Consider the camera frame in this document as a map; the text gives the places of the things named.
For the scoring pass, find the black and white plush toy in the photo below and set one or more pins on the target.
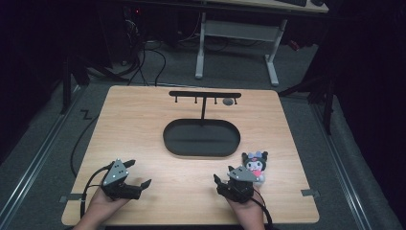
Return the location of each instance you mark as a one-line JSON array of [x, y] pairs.
[[255, 163]]

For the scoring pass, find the black hook stand with tray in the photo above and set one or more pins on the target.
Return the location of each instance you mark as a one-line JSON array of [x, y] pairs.
[[201, 140]]

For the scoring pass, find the person's right hand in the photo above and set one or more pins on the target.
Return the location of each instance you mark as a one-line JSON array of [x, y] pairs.
[[244, 207]]

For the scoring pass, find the metal floor rail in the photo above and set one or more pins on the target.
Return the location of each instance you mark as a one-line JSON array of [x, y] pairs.
[[343, 172], [35, 159]]

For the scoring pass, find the black keyboard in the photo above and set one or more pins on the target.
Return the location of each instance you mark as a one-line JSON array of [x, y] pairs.
[[292, 2]]

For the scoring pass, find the grey round table grommet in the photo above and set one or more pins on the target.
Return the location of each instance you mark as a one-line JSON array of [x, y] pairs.
[[228, 101]]

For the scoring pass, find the grey tape strip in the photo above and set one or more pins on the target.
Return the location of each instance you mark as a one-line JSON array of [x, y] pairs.
[[71, 198], [310, 192]]

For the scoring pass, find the black computer mouse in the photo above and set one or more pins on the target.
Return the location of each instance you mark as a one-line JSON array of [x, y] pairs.
[[317, 2]]

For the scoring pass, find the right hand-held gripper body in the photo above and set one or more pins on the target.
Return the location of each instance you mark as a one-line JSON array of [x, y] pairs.
[[240, 187]]

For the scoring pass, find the dark computer tower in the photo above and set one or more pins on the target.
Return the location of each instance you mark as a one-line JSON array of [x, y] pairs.
[[133, 28]]

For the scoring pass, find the black metal stand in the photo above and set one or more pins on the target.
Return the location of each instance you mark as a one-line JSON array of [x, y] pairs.
[[327, 102], [66, 86]]

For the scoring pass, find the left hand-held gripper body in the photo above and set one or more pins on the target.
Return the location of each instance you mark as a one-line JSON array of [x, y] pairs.
[[115, 179]]

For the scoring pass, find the white-legged desk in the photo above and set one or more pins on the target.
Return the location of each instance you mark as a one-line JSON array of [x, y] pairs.
[[239, 30]]

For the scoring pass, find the red plug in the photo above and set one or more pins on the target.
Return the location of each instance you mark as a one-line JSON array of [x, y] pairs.
[[294, 45]]

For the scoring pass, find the person's left hand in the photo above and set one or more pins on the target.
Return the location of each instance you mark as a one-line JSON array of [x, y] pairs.
[[102, 204]]

